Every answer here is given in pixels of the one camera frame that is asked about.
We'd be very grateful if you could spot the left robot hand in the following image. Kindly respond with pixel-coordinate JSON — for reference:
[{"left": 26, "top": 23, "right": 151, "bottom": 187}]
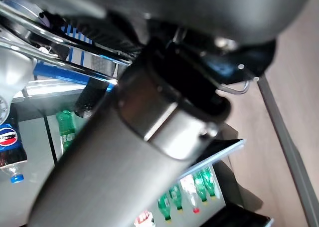
[{"left": 4, "top": 0, "right": 310, "bottom": 227}]

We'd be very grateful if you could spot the blue plastic shopping basket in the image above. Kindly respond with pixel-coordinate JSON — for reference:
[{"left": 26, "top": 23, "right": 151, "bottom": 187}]
[{"left": 0, "top": 0, "right": 261, "bottom": 96}]

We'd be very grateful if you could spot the black metal shelf board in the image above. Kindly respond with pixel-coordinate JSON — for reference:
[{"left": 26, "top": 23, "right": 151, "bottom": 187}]
[
  {"left": 11, "top": 83, "right": 88, "bottom": 104},
  {"left": 178, "top": 137, "right": 247, "bottom": 180},
  {"left": 199, "top": 202, "right": 275, "bottom": 227}
]

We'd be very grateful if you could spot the green soda bottle yellow cap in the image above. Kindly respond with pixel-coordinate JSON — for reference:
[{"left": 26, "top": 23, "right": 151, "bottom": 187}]
[
  {"left": 193, "top": 173, "right": 209, "bottom": 205},
  {"left": 157, "top": 193, "right": 173, "bottom": 224},
  {"left": 55, "top": 109, "right": 77, "bottom": 153},
  {"left": 202, "top": 167, "right": 217, "bottom": 201},
  {"left": 168, "top": 184, "right": 184, "bottom": 211}
]

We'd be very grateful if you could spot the water bottle red label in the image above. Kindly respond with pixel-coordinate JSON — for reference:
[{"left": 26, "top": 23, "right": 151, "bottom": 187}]
[
  {"left": 180, "top": 177, "right": 201, "bottom": 214},
  {"left": 134, "top": 211, "right": 155, "bottom": 227}
]

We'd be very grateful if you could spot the Pepsi cola bottle blue cap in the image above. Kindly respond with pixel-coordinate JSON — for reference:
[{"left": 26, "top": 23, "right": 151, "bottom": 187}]
[{"left": 0, "top": 122, "right": 28, "bottom": 185}]

